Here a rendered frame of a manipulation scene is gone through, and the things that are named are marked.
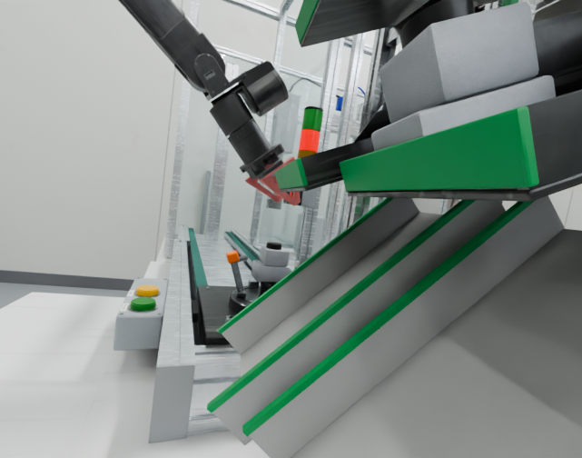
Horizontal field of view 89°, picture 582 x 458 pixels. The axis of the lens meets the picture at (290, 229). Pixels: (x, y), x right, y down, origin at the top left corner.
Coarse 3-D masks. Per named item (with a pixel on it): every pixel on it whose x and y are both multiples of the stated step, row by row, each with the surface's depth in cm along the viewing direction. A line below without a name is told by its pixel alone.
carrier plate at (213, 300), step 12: (204, 288) 63; (216, 288) 64; (228, 288) 65; (204, 300) 56; (216, 300) 57; (228, 300) 58; (204, 312) 51; (216, 312) 51; (228, 312) 52; (204, 324) 46; (216, 324) 46; (204, 336) 44; (216, 336) 43
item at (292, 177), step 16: (560, 16) 24; (576, 16) 24; (384, 112) 35; (368, 128) 35; (352, 144) 22; (368, 144) 22; (304, 160) 21; (320, 160) 22; (336, 160) 22; (288, 176) 26; (304, 176) 21; (320, 176) 22; (336, 176) 22
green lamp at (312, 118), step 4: (304, 112) 74; (308, 112) 73; (312, 112) 73; (316, 112) 73; (320, 112) 73; (304, 116) 74; (308, 116) 73; (312, 116) 73; (316, 116) 73; (320, 116) 74; (304, 120) 74; (308, 120) 73; (312, 120) 73; (316, 120) 73; (320, 120) 74; (304, 124) 74; (308, 124) 73; (312, 124) 73; (316, 124) 73; (320, 124) 74; (304, 128) 74; (308, 128) 73; (312, 128) 73; (316, 128) 73; (320, 128) 74
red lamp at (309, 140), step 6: (306, 132) 74; (312, 132) 73; (318, 132) 74; (300, 138) 76; (306, 138) 74; (312, 138) 73; (318, 138) 74; (300, 144) 75; (306, 144) 74; (312, 144) 74; (318, 144) 75; (312, 150) 74
